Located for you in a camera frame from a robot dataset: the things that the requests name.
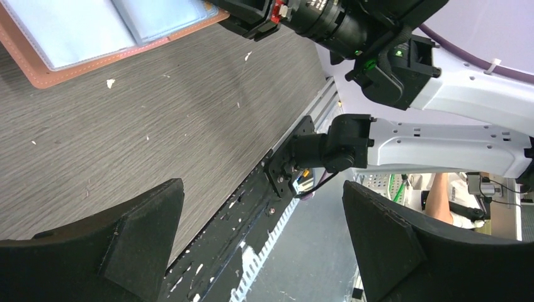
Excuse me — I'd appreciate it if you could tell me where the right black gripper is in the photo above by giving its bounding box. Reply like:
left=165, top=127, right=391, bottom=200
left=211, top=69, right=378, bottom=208
left=209, top=0, right=378, bottom=59

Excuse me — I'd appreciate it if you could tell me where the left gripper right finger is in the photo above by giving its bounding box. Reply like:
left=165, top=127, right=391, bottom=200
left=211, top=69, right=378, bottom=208
left=343, top=181, right=533, bottom=301

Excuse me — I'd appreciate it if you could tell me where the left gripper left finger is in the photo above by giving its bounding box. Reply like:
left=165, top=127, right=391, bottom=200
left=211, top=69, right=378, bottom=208
left=1, top=179, right=184, bottom=301

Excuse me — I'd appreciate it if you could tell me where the tan leather card holder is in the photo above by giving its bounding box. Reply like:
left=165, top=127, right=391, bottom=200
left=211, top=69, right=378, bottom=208
left=1, top=0, right=228, bottom=89

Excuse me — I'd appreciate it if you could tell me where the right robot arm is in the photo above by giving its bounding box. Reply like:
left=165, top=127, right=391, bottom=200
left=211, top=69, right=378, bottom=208
left=215, top=1, right=533, bottom=193

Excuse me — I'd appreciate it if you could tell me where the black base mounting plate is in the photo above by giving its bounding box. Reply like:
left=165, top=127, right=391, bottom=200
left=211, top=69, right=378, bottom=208
left=158, top=116, right=315, bottom=301

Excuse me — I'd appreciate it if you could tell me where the aluminium front rail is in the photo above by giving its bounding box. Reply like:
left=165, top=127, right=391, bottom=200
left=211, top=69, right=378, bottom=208
left=271, top=76, right=343, bottom=151

